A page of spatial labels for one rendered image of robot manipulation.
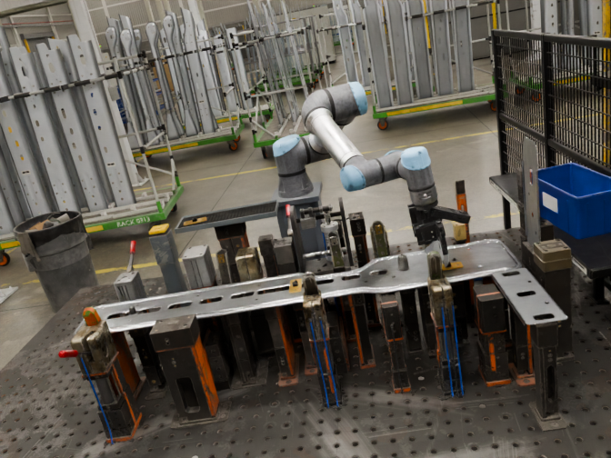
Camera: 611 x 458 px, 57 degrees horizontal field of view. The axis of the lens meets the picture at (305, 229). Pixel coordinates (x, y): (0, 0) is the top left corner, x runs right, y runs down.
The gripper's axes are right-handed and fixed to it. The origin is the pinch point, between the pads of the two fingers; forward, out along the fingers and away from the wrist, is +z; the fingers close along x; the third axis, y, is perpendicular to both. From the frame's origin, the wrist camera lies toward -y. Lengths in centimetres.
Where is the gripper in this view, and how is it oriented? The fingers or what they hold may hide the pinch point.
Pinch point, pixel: (446, 260)
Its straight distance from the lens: 171.5
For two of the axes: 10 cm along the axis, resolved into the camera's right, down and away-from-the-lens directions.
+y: -9.6, 2.6, 1.2
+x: -0.2, 3.6, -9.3
